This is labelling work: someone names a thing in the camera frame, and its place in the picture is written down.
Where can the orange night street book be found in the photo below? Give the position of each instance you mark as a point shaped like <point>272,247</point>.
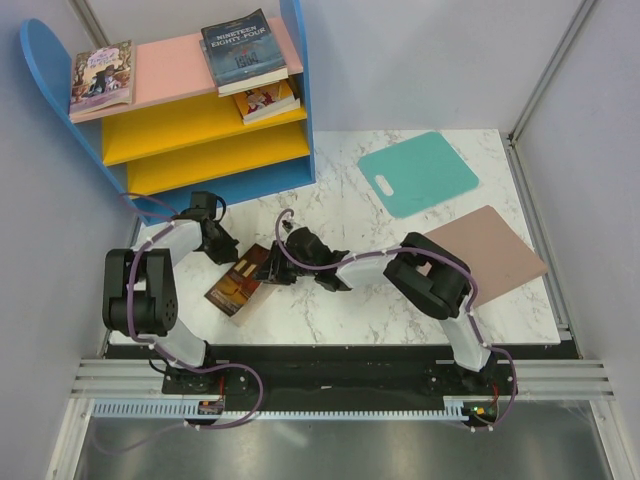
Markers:
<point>237,294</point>

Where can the Nineteen Eighty-Four dark book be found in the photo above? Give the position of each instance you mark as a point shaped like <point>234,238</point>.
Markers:
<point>243,54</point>

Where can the purple illustrated paperback book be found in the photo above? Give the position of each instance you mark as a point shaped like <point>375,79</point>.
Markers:
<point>102,78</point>

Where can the aluminium frame rail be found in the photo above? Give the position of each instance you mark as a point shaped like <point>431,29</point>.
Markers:
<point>563,380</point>

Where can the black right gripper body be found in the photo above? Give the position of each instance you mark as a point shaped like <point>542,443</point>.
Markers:
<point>304,270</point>

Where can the white slotted cable duct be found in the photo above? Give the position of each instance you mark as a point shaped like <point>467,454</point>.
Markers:
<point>196,409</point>

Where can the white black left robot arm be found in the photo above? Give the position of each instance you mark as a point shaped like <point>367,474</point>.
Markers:
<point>139,291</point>

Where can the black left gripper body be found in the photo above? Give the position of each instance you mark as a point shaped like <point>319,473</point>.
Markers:
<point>222,248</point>

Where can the blue pink yellow bookshelf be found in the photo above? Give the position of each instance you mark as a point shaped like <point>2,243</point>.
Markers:
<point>179,136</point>

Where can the Roald Dahl Charlie book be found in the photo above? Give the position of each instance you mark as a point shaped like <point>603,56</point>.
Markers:
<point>265,102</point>

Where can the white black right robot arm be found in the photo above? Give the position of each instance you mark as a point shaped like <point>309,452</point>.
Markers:
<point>433,280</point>

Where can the pink brown file folder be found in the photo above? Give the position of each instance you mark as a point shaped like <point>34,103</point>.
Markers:
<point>500,261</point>

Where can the red castle cover book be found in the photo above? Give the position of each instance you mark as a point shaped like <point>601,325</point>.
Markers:
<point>204,55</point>

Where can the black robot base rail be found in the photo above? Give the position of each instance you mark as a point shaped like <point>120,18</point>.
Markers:
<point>350,377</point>

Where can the teal plastic file folder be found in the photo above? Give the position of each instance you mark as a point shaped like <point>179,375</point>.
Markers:
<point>417,174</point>

